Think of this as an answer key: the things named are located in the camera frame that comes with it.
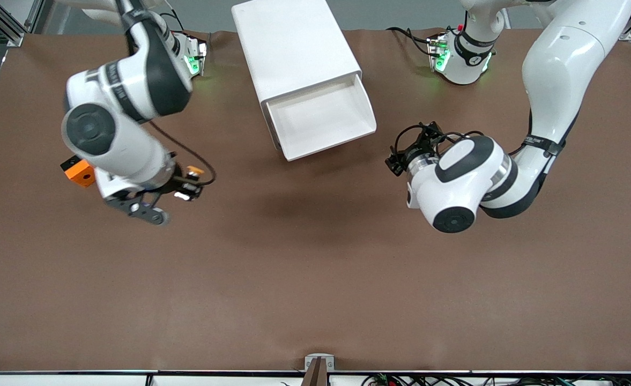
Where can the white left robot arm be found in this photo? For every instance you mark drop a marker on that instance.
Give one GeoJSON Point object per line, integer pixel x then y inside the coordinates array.
{"type": "Point", "coordinates": [562, 64]}

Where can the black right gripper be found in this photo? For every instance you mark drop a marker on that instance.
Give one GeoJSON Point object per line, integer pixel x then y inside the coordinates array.
{"type": "Point", "coordinates": [176, 184]}

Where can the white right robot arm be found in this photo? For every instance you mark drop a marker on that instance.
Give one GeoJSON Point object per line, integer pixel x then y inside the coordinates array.
{"type": "Point", "coordinates": [106, 128]}

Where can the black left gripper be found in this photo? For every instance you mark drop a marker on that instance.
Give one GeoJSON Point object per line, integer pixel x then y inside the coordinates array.
{"type": "Point", "coordinates": [415, 151]}

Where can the white drawer with dark mark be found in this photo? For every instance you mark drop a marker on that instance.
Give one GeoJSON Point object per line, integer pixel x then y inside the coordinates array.
{"type": "Point", "coordinates": [320, 120]}

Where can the white table edge rail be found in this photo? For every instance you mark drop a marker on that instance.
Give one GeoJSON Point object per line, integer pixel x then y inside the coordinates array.
{"type": "Point", "coordinates": [79, 379]}

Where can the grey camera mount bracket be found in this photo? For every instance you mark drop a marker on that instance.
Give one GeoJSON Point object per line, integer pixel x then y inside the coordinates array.
{"type": "Point", "coordinates": [319, 364]}

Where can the orange and black box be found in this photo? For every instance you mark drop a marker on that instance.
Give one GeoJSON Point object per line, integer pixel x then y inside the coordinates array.
{"type": "Point", "coordinates": [79, 174]}

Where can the brown table cover sheet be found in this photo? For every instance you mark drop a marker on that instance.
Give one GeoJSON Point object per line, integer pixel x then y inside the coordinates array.
{"type": "Point", "coordinates": [315, 268]}

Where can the yellow and black push button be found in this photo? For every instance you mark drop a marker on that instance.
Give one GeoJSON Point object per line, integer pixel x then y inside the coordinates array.
{"type": "Point", "coordinates": [195, 171]}

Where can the white drawer cabinet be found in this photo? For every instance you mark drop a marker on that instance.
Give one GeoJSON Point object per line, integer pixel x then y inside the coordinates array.
{"type": "Point", "coordinates": [294, 48]}

